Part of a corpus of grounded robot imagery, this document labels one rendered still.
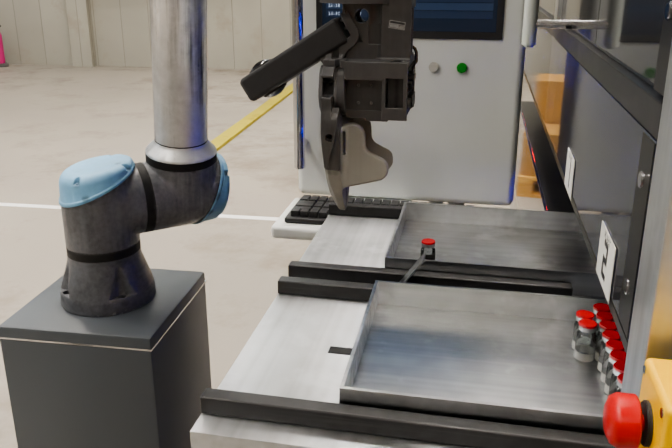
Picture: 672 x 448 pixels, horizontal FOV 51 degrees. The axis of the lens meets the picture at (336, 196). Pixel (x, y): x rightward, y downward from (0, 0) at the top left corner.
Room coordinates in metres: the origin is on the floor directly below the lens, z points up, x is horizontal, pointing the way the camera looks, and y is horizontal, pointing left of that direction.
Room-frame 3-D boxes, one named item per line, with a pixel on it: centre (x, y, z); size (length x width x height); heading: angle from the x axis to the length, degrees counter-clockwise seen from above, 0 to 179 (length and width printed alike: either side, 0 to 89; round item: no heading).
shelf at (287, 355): (0.88, -0.16, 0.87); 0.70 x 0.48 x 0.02; 169
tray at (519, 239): (1.03, -0.26, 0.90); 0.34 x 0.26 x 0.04; 79
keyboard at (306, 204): (1.41, -0.10, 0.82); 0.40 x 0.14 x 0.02; 79
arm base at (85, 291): (1.07, 0.38, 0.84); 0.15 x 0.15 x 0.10
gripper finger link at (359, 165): (0.65, -0.02, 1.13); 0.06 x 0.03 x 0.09; 78
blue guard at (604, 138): (1.50, -0.45, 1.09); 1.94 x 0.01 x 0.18; 169
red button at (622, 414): (0.44, -0.22, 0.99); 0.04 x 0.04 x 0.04; 79
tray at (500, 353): (0.70, -0.20, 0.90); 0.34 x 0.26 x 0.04; 79
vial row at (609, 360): (0.68, -0.30, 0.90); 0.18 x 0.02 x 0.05; 169
